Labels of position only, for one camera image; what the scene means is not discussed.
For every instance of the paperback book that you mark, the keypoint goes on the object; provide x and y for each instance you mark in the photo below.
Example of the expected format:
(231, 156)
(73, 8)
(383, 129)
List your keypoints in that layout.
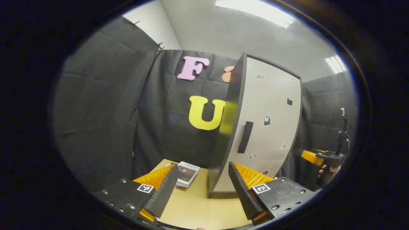
(187, 174)

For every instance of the pale grey cabinet door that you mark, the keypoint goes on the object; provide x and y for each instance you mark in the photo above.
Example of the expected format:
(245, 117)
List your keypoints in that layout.
(271, 105)

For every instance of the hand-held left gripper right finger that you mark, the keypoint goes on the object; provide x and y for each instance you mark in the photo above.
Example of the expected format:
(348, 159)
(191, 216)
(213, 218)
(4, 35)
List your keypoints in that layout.
(244, 195)

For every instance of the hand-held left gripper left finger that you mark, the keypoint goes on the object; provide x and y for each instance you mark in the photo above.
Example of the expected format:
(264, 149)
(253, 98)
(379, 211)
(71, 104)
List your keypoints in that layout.
(164, 191)

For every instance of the small ceiling light panel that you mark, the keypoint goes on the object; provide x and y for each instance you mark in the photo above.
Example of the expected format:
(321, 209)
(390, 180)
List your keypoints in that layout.
(335, 64)

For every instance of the black binder clip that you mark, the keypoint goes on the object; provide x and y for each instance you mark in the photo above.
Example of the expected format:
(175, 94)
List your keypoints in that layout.
(159, 47)
(136, 23)

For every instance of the dark grey cabinet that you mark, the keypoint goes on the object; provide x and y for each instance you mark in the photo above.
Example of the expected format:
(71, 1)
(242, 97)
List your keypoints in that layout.
(228, 127)

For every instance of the long ceiling light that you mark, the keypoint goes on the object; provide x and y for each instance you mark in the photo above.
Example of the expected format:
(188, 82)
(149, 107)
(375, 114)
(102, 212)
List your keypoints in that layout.
(255, 11)

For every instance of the black backdrop cloth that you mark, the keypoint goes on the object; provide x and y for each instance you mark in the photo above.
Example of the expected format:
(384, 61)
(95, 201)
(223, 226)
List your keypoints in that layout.
(105, 111)

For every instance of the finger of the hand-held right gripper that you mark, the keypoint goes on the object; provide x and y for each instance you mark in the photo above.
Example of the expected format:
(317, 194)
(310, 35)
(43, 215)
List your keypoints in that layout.
(311, 157)
(324, 152)

